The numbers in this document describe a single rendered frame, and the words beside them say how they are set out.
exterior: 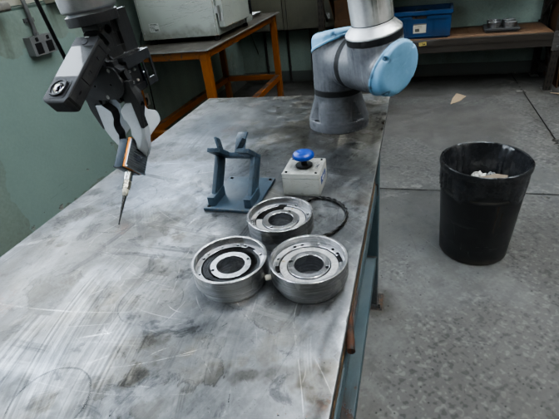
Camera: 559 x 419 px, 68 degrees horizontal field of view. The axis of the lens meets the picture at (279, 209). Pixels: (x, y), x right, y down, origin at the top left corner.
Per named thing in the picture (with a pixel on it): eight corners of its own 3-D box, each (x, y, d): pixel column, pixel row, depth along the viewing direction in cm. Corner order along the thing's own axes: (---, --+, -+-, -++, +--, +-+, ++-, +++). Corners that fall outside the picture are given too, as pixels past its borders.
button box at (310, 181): (320, 196, 77) (319, 173, 74) (284, 194, 79) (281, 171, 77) (328, 176, 84) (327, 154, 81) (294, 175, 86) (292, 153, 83)
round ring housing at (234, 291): (234, 317, 53) (229, 294, 51) (181, 288, 59) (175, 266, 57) (285, 272, 60) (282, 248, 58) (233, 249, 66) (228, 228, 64)
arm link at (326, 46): (340, 76, 110) (338, 20, 103) (377, 84, 100) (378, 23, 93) (304, 86, 105) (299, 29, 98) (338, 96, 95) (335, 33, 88)
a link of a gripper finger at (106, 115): (149, 143, 72) (135, 91, 67) (128, 159, 68) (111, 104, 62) (134, 141, 73) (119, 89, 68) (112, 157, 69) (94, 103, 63)
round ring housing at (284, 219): (314, 252, 63) (312, 230, 61) (245, 254, 64) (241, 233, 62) (314, 214, 72) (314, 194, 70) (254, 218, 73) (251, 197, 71)
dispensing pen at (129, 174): (101, 220, 63) (123, 117, 66) (121, 226, 66) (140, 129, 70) (112, 220, 62) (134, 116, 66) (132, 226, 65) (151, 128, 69)
